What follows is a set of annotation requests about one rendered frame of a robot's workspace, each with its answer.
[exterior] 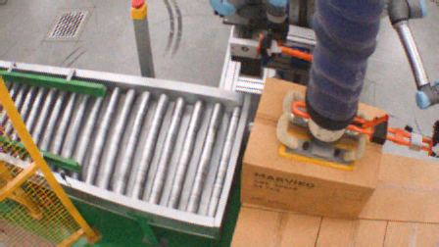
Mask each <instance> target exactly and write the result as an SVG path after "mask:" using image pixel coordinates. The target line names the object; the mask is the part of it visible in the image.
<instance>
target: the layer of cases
mask: <svg viewBox="0 0 439 247"><path fill-rule="evenodd" d="M438 233H439V163H436V162H430V161H425V160H420V159H415V158H412V157H410V158H408V157H406V156H404V157H402V156H400V155H393V154H390V153H389V154H387V153H383V152H382V156H381V162H380V170H379V176H378V181H377V184H376V188H375V191H374V192H373V193H372V195H371V197H370V198H369V199H368V202H367V203H366V205H365V207H364V209H363V210H362V211H361V213H360V214H359V216H358V217H357V219H356V220H355V221H352V220H350V221H349V220H344V219H342V220H341V219H336V218H331V217H329V218H328V217H326V216H324V217H323V216H316V215H310V214H304V213H301V214H300V213H297V212H290V211H284V210H280V209H279V210H276V209H274V208H267V207H264V206H257V205H253V204H249V203H242V204H241V208H240V211H239V216H238V219H237V223H236V227H235V230H234V234H233V237H232V241H231V244H230V247H437V241H438Z"/></svg>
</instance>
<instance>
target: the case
mask: <svg viewBox="0 0 439 247"><path fill-rule="evenodd" d="M306 89H307V87H305V86H301V85H299V84H297V83H293V82H288V81H284V80H280V79H275V78H271V77H267V78H266V82H265V85H264V89H263V92H262V96H261V99H260V102H259V106H258V109H257V113H256V115H255V118H254V122H253V125H252V129H251V132H250V135H249V139H248V142H247V146H246V149H245V153H244V156H243V159H242V174H241V198H240V202H241V203H249V204H253V205H257V206H264V207H267V208H274V209H276V210H279V209H280V210H284V211H290V212H297V213H300V214H301V213H304V214H310V215H316V216H323V217H324V216H326V217H328V218H329V217H331V218H336V219H341V220H342V219H344V220H349V221H350V220H352V221H355V220H356V219H357V217H358V216H359V214H360V213H361V211H362V210H363V209H364V207H365V205H366V203H367V202H368V199H369V198H370V197H371V195H372V193H373V192H374V191H375V188H376V184H377V181H378V176H379V170H380V162H381V156H382V149H383V146H382V145H379V144H377V143H374V144H373V143H371V142H370V141H369V137H370V135H368V134H365V133H364V135H365V138H366V148H365V150H364V153H363V155H362V157H361V158H360V159H358V160H356V162H355V167H354V170H353V171H352V172H348V171H345V170H343V171H342V170H339V169H336V168H335V169H334V168H330V167H324V166H321V165H318V164H311V163H307V162H303V161H301V162H300V161H296V160H293V159H289V158H286V157H278V156H277V154H278V150H279V146H280V141H279V140H278V139H277V135H276V134H277V132H276V131H277V126H278V122H279V119H280V118H281V116H282V114H285V113H284V112H283V109H282V105H283V104H282V103H283V99H284V96H285V94H287V93H288V91H293V90H294V91H297V92H298V91H299V93H302V94H304V95H305V92H306ZM358 110H363V112H365V113H366V114H367V115H368V120H369V121H372V120H373V118H374V117H375V116H377V117H381V116H385V115H386V111H382V110H379V109H377V108H373V107H371V106H369V105H365V104H362V103H359V106H358ZM286 131H287V132H288V133H292V134H295V135H300V136H303V137H310V136H309V135H308V128H307V127H304V126H300V125H296V124H293V123H290V124H289V125H288V127H287V130H286ZM310 138H311V137H310ZM336 145H340V146H343V147H345V146H346V147H349V148H353V149H355V150H357V147H358V140H354V139H351V138H349V137H342V139H340V141H338V142H337V143H336Z"/></svg>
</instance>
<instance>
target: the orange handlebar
mask: <svg viewBox="0 0 439 247"><path fill-rule="evenodd" d="M279 48H281V50H282V52H281V53H285V54H287V55H290V56H294V57H298V58H303V59H306V60H308V61H310V62H311V61H312V55H310V54H308V53H304V52H299V51H295V50H291V49H289V48H287V47H282V46H279ZM298 106H299V107H301V108H303V109H306V103H304V102H300V101H297V102H293V103H292V107H291V110H292V112H293V113H294V115H296V116H300V117H303V118H308V119H309V118H310V117H309V115H308V112H305V111H301V110H298V109H297V107H298ZM353 122H357V123H360V124H366V123H368V122H370V121H365V120H362V119H359V118H354V120H353ZM346 128H348V129H351V130H353V131H356V132H359V133H362V134H364V133H365V134H368V135H371V130H370V129H366V128H364V127H358V126H355V125H351V124H350V125H349V126H348V127H346ZM388 132H390V133H393V134H394V136H392V135H388V136H387V140H390V141H393V143H395V144H398V145H401V146H402V145H407V146H409V147H411V142H410V141H409V140H407V141H406V140H404V137H407V138H409V139H411V134H410V133H406V132H404V130H403V129H398V128H397V127H396V129H395V128H392V127H389V130H388ZM422 142H423V143H428V144H430V142H431V140H429V139H427V138H425V137H424V138H422ZM430 149H431V148H430V147H428V146H424V145H422V147H421V149H420V150H425V151H426V152H429V151H430Z"/></svg>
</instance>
